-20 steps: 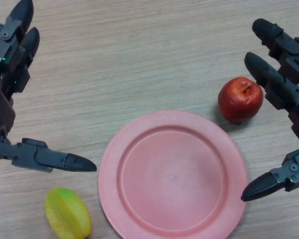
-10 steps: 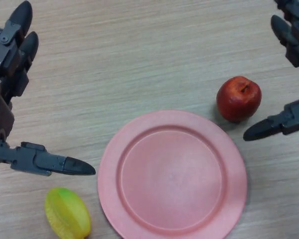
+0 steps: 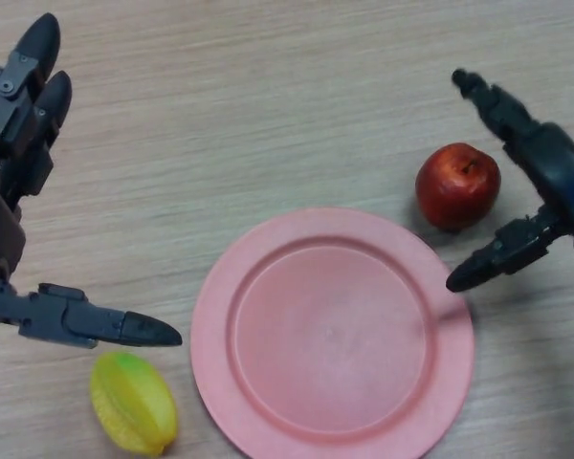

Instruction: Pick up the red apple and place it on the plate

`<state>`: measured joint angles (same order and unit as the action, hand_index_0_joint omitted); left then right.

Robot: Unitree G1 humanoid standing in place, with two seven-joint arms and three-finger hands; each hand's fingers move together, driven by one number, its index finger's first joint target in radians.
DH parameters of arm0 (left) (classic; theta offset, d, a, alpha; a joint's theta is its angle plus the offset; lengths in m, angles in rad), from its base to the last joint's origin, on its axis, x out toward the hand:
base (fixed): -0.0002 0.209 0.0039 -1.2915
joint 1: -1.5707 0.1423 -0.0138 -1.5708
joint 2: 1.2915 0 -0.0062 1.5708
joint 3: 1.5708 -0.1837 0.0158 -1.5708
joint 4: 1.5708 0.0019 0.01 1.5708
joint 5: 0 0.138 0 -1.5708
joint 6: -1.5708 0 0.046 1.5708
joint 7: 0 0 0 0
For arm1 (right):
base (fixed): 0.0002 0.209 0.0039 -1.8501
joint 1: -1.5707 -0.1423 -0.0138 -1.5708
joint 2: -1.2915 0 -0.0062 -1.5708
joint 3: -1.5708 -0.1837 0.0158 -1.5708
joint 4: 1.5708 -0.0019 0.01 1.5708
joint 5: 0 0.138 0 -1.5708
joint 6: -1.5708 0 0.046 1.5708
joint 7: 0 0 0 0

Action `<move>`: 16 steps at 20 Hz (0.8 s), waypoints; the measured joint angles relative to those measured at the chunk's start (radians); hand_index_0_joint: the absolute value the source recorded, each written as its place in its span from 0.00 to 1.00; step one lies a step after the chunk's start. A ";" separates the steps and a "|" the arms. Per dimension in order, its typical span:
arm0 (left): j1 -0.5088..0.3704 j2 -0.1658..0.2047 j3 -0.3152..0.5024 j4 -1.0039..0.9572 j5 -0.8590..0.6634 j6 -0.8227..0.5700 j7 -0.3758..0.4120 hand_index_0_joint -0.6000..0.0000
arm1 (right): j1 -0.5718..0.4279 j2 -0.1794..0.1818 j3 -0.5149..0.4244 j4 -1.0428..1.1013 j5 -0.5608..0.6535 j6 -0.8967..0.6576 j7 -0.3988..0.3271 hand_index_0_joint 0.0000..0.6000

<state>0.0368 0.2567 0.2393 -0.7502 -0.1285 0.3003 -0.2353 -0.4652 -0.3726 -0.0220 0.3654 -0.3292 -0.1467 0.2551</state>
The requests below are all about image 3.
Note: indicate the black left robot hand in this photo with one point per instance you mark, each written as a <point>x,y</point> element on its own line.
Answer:
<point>9,115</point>

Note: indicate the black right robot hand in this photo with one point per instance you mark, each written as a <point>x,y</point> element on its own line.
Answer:
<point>555,162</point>

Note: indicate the red apple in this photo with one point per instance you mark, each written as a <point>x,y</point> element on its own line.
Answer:
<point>452,191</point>

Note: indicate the pink round plate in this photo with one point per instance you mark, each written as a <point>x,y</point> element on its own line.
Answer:
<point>330,334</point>

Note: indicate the yellow green starfruit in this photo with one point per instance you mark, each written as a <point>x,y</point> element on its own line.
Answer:
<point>134,406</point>

